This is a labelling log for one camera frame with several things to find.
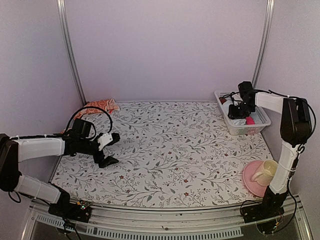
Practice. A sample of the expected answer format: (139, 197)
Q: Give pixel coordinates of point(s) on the light blue terry towel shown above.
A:
(235, 121)

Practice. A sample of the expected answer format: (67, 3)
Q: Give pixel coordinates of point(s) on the white perforated plastic basket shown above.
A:
(260, 118)

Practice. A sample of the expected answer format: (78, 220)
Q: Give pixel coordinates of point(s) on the dark red rolled towel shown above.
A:
(222, 100)

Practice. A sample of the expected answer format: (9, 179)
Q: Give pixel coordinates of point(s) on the right aluminium frame post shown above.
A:
(270, 4)

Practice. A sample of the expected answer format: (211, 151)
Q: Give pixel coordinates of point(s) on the cream ceramic mug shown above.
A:
(265, 173)

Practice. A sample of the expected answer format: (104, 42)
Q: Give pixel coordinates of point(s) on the aluminium front rail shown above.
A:
(111, 222)

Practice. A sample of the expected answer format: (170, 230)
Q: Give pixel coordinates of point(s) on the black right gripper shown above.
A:
(233, 115)

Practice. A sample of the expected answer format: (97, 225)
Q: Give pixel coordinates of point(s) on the orange patterned towel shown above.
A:
(108, 105)

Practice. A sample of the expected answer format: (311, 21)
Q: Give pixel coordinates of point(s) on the pink saucer plate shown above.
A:
(247, 173)

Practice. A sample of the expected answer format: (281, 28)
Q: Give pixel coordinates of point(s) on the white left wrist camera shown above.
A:
(107, 139)

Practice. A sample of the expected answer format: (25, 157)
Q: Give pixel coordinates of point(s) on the pink rolled towel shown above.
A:
(249, 121)

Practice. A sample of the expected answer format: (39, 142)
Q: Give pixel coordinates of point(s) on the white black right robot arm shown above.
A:
(298, 123)

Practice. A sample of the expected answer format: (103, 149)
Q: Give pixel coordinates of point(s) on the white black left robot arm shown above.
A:
(19, 149)

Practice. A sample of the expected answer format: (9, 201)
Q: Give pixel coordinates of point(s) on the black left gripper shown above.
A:
(106, 162)

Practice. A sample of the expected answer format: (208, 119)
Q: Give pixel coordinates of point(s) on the floral table cover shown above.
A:
(171, 155)

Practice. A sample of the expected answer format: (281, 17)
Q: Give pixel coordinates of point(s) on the aluminium frame post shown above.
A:
(270, 4)
(62, 13)

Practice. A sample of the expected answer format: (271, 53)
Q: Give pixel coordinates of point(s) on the left aluminium frame post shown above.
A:
(62, 13)

